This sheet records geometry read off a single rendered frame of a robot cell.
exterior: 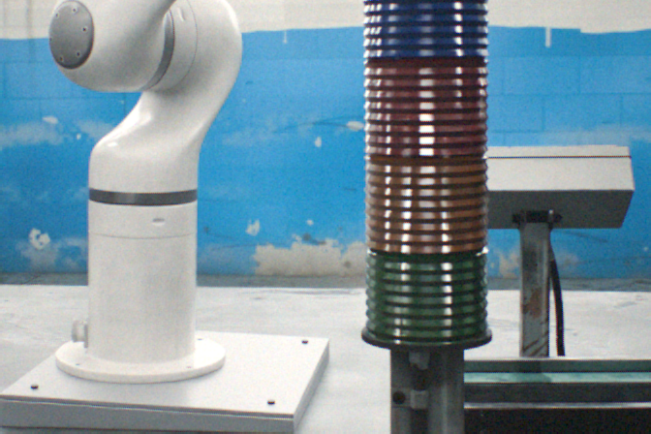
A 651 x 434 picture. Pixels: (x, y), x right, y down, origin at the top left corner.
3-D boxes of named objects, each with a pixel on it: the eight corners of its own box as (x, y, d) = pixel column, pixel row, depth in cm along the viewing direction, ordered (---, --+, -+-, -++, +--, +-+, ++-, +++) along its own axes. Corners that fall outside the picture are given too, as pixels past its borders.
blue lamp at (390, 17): (482, 58, 60) (482, -33, 59) (495, 58, 54) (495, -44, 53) (362, 60, 60) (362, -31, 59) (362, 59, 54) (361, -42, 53)
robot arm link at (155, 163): (65, 197, 132) (66, -22, 129) (184, 183, 146) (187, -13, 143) (140, 208, 125) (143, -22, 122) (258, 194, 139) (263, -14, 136)
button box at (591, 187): (622, 230, 114) (616, 182, 116) (636, 190, 108) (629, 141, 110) (443, 231, 114) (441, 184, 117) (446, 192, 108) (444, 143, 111)
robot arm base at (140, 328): (38, 381, 126) (38, 207, 123) (75, 336, 145) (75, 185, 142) (218, 386, 126) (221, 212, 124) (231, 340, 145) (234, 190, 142)
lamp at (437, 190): (482, 236, 61) (482, 148, 60) (494, 255, 55) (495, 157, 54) (364, 237, 61) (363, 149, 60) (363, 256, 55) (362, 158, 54)
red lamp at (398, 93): (482, 148, 60) (482, 58, 60) (495, 157, 54) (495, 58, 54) (363, 149, 60) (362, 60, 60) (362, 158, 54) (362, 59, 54)
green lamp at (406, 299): (481, 324, 61) (482, 236, 61) (494, 351, 55) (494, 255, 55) (365, 324, 61) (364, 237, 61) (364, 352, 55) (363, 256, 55)
